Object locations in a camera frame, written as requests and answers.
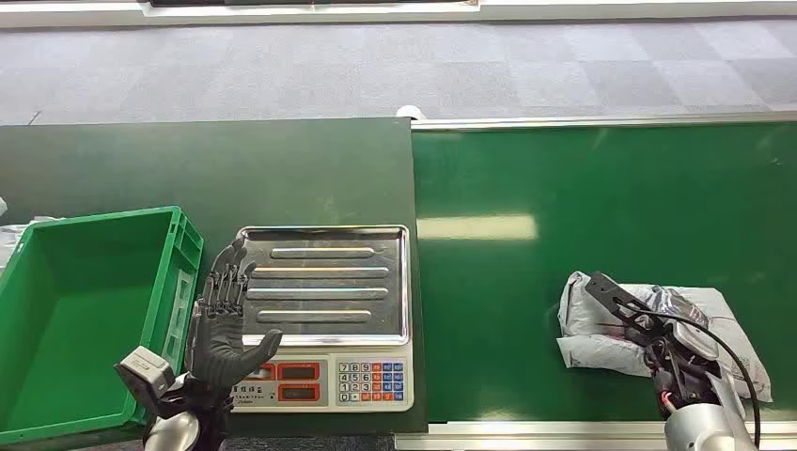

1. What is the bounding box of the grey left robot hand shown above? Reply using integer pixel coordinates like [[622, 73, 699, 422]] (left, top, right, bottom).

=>
[[186, 237, 285, 392]]

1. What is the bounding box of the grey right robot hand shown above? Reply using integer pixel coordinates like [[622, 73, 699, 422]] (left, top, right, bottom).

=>
[[647, 286, 722, 364]]

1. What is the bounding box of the grey package with red print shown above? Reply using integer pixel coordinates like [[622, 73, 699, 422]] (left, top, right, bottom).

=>
[[555, 271, 774, 403]]

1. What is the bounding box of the green conveyor belt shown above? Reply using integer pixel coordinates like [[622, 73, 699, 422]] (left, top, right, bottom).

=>
[[393, 112, 797, 451]]

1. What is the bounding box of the steel-tray weighing scale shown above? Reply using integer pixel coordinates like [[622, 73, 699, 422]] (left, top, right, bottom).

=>
[[228, 225, 415, 414]]

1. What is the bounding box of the green plastic crate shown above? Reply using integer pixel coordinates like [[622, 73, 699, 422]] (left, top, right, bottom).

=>
[[0, 206, 205, 447]]

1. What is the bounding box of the clear plastic bag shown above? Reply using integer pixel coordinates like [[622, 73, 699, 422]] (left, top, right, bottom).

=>
[[0, 197, 65, 275]]

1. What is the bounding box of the white baseboard strip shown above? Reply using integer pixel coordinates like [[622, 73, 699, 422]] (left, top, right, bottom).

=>
[[0, 0, 797, 30]]

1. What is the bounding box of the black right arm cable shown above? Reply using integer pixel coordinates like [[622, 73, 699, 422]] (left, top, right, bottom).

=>
[[613, 298, 763, 449]]

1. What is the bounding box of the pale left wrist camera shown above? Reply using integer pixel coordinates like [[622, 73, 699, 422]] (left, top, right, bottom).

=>
[[114, 346, 177, 406]]

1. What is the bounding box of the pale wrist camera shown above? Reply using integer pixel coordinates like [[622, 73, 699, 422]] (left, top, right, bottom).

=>
[[114, 346, 177, 406], [584, 271, 644, 326]]

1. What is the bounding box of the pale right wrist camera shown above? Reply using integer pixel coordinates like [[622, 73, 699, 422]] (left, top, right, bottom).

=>
[[584, 271, 644, 326]]

